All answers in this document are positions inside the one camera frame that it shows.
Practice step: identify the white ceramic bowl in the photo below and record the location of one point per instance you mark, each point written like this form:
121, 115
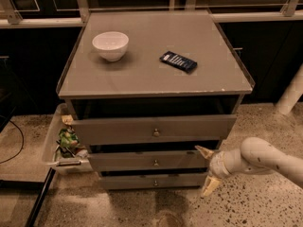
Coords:
111, 45

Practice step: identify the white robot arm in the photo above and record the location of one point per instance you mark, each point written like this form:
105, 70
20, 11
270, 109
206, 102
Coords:
254, 156

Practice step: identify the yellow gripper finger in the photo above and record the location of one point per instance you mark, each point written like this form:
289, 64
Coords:
206, 153
211, 183

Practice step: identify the grey drawer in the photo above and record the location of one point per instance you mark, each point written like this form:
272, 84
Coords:
147, 160
137, 130
153, 181

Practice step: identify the grey bottom drawer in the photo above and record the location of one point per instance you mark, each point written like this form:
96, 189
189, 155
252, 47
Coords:
153, 181

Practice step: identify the black metal floor bar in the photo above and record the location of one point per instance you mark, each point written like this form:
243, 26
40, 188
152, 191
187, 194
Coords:
40, 199

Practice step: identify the grey drawer cabinet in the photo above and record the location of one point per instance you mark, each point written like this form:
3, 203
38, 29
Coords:
140, 85

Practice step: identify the white metal railing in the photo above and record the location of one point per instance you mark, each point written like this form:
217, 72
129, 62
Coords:
55, 13

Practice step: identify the grey top drawer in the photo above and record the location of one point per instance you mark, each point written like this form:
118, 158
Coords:
137, 130

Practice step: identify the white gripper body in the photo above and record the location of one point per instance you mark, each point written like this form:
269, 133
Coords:
217, 166

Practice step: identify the dark blue snack packet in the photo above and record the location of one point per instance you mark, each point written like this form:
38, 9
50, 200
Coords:
177, 61

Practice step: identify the green snack bag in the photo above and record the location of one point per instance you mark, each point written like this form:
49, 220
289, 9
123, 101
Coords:
68, 138

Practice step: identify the white post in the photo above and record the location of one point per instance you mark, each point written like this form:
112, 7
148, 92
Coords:
292, 94

